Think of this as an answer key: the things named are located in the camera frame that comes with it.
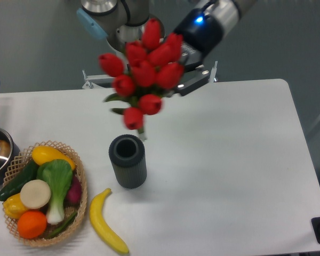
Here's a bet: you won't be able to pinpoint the white metal base frame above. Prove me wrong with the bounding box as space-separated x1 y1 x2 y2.
82 60 218 89

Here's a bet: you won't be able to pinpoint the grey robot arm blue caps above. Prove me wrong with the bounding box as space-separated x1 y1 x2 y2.
76 1 255 97

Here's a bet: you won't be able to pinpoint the red tulip bouquet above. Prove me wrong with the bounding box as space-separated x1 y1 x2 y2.
98 18 184 141

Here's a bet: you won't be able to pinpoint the purple sweet potato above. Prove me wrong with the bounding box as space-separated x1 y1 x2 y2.
66 175 82 205

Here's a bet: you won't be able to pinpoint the yellow squash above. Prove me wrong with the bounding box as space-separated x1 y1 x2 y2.
31 146 76 170

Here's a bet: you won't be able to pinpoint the yellow banana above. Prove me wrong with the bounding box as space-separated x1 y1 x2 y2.
89 188 129 255

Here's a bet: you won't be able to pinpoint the dark green cucumber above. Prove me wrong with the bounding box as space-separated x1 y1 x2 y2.
0 160 39 202

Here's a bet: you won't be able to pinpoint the yellow lemon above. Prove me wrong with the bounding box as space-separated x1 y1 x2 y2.
3 193 29 219

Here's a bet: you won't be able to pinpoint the woven wicker basket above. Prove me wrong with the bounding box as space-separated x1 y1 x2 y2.
2 140 88 247

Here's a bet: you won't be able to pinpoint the green bok choy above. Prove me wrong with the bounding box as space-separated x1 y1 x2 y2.
37 159 73 225

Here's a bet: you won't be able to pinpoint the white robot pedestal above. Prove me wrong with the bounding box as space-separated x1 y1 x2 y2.
115 50 128 65

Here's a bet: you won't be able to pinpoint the orange fruit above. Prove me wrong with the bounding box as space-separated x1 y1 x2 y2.
17 210 47 239

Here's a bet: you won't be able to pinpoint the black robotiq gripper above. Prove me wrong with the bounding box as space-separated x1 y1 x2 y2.
173 0 243 97

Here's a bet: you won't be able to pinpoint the dark grey ribbed vase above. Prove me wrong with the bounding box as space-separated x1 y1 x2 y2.
108 134 147 189

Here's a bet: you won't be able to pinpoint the green bean pod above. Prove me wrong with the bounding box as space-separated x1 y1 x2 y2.
46 212 77 239

